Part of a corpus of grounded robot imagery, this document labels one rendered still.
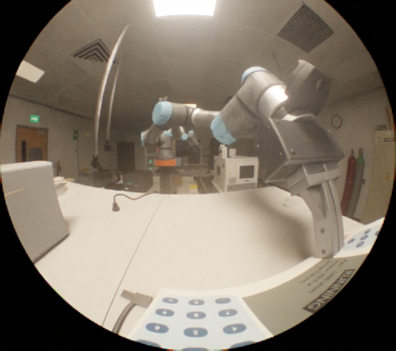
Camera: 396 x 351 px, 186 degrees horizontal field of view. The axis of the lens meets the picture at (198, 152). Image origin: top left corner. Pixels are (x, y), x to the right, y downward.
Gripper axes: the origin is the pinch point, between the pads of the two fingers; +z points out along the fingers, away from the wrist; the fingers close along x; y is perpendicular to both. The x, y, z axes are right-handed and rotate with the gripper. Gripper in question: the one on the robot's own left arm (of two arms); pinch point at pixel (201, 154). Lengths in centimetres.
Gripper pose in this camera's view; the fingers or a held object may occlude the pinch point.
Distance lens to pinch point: 151.2
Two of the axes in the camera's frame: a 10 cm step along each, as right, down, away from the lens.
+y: 8.3, -4.1, 3.9
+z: 4.2, 9.1, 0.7
